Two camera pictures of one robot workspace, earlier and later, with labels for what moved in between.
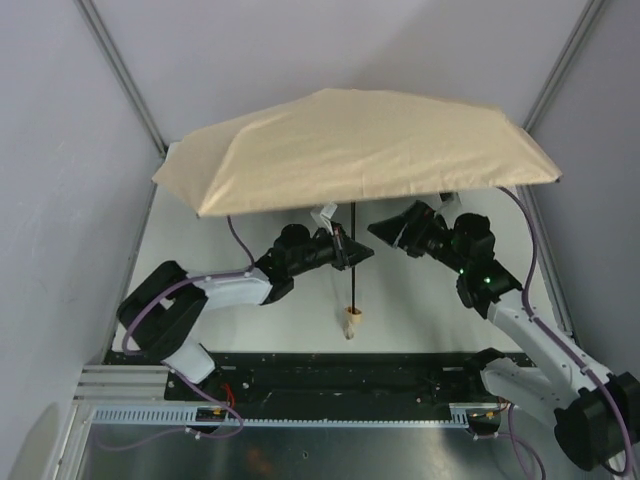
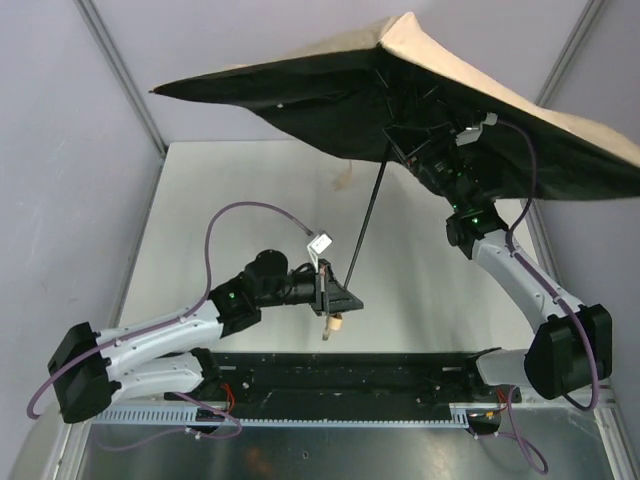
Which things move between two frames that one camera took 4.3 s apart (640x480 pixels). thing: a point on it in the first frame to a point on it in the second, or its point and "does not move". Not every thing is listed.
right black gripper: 413,228 to 420,145
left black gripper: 340,251 to 323,292
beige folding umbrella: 341,146 to 391,92
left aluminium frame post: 94,17 does not move
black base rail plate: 334,379 does not move
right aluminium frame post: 591,11 does not move
